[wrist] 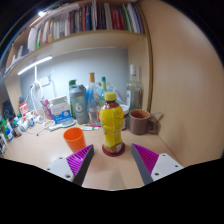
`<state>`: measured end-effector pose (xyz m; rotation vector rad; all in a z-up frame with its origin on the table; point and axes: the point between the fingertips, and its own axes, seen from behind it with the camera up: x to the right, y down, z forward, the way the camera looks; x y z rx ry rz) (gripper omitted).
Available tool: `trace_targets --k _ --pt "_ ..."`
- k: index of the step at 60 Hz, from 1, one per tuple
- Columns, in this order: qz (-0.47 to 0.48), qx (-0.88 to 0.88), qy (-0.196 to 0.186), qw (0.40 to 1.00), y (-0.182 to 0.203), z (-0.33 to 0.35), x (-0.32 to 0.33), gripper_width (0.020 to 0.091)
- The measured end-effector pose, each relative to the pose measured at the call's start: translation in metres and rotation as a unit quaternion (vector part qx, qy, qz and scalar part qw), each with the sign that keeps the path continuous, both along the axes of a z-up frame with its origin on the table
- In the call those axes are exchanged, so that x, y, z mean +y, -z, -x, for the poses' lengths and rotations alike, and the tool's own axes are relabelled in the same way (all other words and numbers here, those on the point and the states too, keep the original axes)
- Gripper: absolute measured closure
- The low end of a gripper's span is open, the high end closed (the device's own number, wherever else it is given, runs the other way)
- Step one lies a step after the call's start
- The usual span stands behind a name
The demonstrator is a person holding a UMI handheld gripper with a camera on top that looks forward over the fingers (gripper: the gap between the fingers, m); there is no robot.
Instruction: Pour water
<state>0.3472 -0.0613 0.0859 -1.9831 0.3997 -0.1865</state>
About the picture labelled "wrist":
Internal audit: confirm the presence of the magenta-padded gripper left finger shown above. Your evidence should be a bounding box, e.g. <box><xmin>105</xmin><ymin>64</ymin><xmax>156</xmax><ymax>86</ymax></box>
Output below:
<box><xmin>44</xmin><ymin>144</ymin><xmax>95</xmax><ymax>187</ymax></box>

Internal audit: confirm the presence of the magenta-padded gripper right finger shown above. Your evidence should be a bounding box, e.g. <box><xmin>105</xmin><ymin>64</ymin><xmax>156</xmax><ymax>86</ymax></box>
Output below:
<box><xmin>130</xmin><ymin>143</ymin><xmax>184</xmax><ymax>185</ymax></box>

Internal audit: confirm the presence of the yellow drink bottle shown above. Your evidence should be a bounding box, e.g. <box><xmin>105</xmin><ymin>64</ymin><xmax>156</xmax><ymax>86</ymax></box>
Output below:
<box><xmin>99</xmin><ymin>91</ymin><xmax>125</xmax><ymax>155</ymax></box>

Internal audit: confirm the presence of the orange plastic cup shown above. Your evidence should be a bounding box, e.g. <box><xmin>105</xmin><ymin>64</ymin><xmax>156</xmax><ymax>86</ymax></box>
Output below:
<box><xmin>63</xmin><ymin>127</ymin><xmax>87</xmax><ymax>154</ymax></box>

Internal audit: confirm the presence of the white and green pen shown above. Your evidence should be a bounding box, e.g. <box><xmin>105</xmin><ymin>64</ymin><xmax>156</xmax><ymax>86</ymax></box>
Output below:
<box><xmin>79</xmin><ymin>126</ymin><xmax>100</xmax><ymax>131</ymax></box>

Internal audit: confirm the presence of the brown ceramic mug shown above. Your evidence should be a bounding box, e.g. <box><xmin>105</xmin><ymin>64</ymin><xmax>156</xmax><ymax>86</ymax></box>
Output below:
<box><xmin>128</xmin><ymin>108</ymin><xmax>159</xmax><ymax>136</ymax></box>

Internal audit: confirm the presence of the pink pen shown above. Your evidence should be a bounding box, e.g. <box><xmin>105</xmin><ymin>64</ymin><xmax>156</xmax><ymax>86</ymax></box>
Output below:
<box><xmin>81</xmin><ymin>123</ymin><xmax>102</xmax><ymax>128</ymax></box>

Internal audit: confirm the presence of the blue and white carton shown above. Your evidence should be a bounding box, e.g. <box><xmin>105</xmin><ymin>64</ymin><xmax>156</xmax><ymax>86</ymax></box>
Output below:
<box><xmin>49</xmin><ymin>95</ymin><xmax>73</xmax><ymax>125</ymax></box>

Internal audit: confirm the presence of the pink packet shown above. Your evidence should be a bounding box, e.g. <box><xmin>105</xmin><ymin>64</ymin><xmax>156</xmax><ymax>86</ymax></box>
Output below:
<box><xmin>40</xmin><ymin>98</ymin><xmax>54</xmax><ymax>120</ymax></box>

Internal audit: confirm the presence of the small white blue-labelled bottle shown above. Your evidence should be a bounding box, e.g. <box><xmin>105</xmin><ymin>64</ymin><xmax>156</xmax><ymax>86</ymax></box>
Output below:
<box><xmin>3</xmin><ymin>126</ymin><xmax>14</xmax><ymax>143</ymax></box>

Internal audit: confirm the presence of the grey shaker bottle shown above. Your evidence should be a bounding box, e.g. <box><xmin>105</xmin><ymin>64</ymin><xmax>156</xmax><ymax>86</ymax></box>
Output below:
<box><xmin>68</xmin><ymin>84</ymin><xmax>89</xmax><ymax>125</ymax></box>

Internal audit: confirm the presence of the red and white canister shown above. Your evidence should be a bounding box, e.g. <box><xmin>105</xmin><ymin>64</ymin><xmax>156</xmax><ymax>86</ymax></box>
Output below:
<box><xmin>18</xmin><ymin>101</ymin><xmax>30</xmax><ymax>118</ymax></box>

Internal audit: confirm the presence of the blue bottle with yellow cap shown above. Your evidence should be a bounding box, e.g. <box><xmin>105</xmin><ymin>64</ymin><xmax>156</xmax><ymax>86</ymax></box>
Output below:
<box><xmin>86</xmin><ymin>72</ymin><xmax>100</xmax><ymax>124</ymax></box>

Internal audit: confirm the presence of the clear glass bottle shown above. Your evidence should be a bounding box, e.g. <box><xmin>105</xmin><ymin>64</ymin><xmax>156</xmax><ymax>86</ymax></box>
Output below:
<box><xmin>125</xmin><ymin>64</ymin><xmax>144</xmax><ymax>113</ymax></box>

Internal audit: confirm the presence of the white power strip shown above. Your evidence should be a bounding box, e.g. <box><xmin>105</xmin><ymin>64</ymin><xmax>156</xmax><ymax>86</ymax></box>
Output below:
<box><xmin>37</xmin><ymin>76</ymin><xmax>51</xmax><ymax>88</ymax></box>

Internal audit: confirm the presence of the clear bottle with green cap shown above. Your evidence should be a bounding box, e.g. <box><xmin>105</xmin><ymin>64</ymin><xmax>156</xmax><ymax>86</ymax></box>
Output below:
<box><xmin>99</xmin><ymin>76</ymin><xmax>108</xmax><ymax>108</ymax></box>

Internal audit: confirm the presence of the wooden shelf unit with books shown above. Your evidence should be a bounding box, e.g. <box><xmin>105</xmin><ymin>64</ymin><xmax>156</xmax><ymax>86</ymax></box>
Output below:
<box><xmin>4</xmin><ymin>0</ymin><xmax>149</xmax><ymax>73</ymax></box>

